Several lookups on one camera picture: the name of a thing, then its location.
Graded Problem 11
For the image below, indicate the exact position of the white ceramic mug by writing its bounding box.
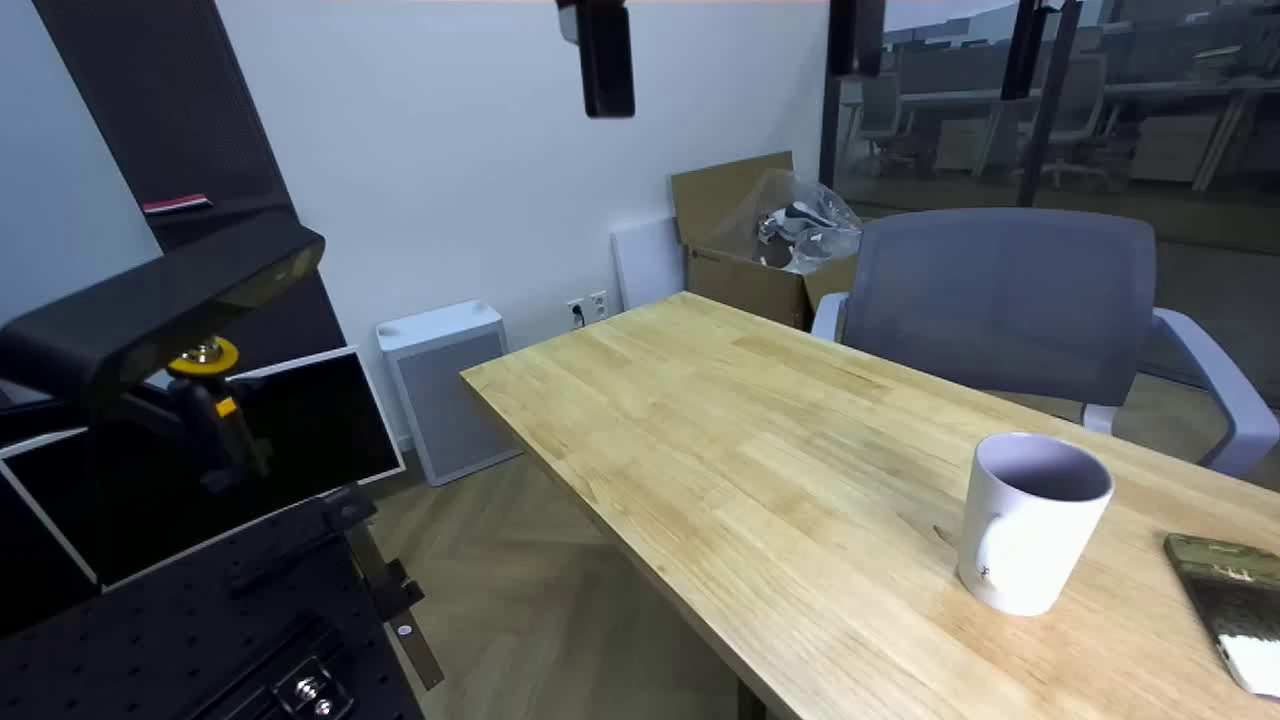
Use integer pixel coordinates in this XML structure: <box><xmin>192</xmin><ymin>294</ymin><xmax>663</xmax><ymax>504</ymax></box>
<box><xmin>957</xmin><ymin>431</ymin><xmax>1113</xmax><ymax>616</ymax></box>

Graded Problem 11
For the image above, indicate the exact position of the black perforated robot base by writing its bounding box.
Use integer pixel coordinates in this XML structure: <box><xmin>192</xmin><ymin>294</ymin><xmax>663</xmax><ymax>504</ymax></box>
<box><xmin>0</xmin><ymin>493</ymin><xmax>445</xmax><ymax>720</ymax></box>

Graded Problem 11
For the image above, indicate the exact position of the open cardboard box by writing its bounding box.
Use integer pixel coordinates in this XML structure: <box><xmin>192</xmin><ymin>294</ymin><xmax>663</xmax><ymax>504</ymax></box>
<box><xmin>674</xmin><ymin>153</ymin><xmax>860</xmax><ymax>327</ymax></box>

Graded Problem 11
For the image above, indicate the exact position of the white air purifier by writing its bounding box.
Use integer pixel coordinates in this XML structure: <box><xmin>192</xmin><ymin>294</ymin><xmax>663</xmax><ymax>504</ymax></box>
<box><xmin>377</xmin><ymin>302</ymin><xmax>515</xmax><ymax>483</ymax></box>

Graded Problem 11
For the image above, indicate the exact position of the grey office chair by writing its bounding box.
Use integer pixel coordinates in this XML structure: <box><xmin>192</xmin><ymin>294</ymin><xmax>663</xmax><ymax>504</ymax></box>
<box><xmin>813</xmin><ymin>207</ymin><xmax>1280</xmax><ymax>475</ymax></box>

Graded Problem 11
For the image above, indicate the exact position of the dark smartphone on table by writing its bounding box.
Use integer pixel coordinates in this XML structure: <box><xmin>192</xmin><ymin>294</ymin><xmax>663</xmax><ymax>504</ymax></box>
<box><xmin>1166</xmin><ymin>531</ymin><xmax>1280</xmax><ymax>700</ymax></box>

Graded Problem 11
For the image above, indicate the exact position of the white board leaning on wall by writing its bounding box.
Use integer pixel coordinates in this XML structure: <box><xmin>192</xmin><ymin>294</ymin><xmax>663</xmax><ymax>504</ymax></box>
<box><xmin>614</xmin><ymin>218</ymin><xmax>686</xmax><ymax>308</ymax></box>

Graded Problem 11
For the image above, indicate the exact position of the black stereo camera on stand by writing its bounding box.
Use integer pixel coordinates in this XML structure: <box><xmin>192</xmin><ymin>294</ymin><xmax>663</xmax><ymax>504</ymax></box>
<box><xmin>0</xmin><ymin>218</ymin><xmax>323</xmax><ymax>411</ymax></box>

